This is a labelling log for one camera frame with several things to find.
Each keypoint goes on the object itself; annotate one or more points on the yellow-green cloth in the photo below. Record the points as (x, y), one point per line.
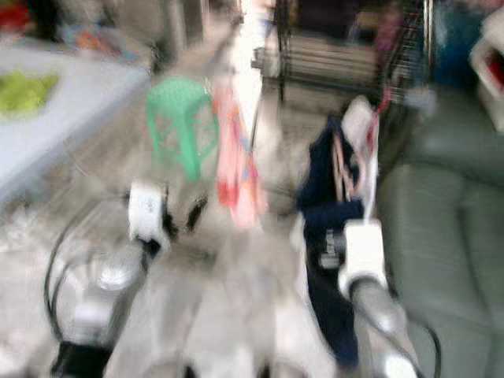
(25, 90)

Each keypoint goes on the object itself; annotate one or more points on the grey-green leather sofa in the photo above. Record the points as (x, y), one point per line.
(441, 213)

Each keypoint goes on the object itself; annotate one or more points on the pink printed garment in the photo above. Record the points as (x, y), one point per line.
(236, 165)

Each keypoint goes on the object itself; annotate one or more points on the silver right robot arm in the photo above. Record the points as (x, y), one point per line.
(386, 323)

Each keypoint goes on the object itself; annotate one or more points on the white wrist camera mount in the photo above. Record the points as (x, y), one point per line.
(362, 256)
(148, 209)

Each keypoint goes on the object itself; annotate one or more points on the dark navy garment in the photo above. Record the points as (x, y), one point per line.
(323, 189)

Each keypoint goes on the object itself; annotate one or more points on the black clothes drying rack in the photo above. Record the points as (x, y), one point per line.
(339, 55)

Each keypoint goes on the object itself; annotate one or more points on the green plastic stool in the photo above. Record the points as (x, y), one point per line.
(179, 118)

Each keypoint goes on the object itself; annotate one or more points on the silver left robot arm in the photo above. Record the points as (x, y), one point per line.
(102, 291)

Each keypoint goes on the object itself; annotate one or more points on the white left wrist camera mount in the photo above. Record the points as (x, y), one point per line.
(148, 209)

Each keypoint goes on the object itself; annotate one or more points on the pink clothes hanger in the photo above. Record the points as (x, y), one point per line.
(342, 169)

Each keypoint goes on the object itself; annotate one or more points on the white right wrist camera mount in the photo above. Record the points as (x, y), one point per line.
(362, 256)

